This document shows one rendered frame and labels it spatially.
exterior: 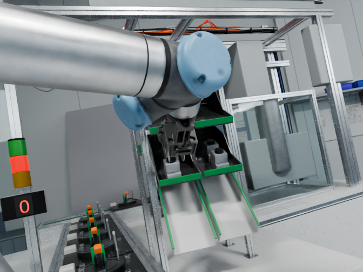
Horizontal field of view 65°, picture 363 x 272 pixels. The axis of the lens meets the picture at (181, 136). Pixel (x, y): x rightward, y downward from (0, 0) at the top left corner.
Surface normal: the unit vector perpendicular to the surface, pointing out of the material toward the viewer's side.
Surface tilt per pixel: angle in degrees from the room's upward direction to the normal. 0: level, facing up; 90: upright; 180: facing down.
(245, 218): 45
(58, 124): 90
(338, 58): 90
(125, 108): 116
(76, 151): 77
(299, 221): 90
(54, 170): 90
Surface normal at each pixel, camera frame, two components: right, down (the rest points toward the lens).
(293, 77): 0.00, -0.06
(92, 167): -0.04, -0.28
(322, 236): 0.33, -0.12
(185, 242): -0.01, -0.76
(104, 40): 0.51, -0.24
